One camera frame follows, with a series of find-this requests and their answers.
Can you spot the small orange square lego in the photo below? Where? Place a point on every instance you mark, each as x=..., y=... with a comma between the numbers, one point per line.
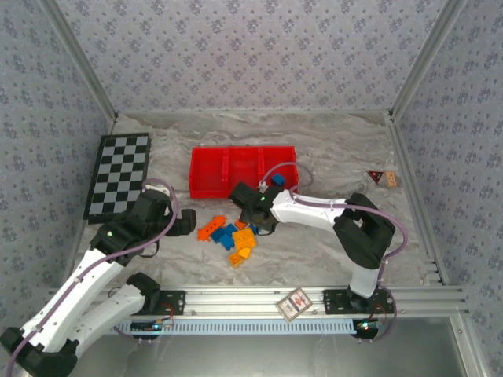
x=240, y=224

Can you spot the blue lego brick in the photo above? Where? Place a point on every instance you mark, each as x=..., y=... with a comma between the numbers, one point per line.
x=217, y=236
x=228, y=243
x=228, y=230
x=278, y=179

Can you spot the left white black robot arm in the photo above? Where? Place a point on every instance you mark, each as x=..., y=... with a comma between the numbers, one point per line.
x=110, y=306

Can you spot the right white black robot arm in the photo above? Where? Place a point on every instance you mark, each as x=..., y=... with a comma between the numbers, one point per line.
x=306, y=214

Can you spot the orange long holed lego plate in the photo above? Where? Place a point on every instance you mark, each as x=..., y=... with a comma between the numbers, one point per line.
x=212, y=228

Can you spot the red plastic bin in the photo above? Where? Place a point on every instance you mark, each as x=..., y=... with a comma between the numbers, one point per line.
x=208, y=173
x=288, y=157
x=244, y=165

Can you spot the black grey chessboard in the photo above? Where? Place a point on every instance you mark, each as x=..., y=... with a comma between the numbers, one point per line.
x=118, y=173

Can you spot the small playing card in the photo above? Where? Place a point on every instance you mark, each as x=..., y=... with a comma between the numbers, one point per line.
x=294, y=305

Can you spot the small circuit board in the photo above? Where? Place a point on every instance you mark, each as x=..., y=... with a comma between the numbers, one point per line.
x=151, y=326
x=367, y=326

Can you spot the red black triangle piece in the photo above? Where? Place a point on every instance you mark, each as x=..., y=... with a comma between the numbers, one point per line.
x=376, y=176

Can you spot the grey metal panel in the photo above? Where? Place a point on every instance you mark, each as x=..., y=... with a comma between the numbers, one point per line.
x=255, y=357

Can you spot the small wooden block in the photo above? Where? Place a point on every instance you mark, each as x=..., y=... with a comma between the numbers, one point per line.
x=391, y=180

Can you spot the wide aluminium frame rail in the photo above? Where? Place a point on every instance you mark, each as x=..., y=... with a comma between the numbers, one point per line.
x=236, y=298

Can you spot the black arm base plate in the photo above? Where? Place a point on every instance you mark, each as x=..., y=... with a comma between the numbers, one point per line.
x=173, y=302
x=336, y=301

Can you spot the aluminium frame post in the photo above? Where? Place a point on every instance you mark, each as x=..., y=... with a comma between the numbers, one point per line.
x=82, y=59
x=424, y=59

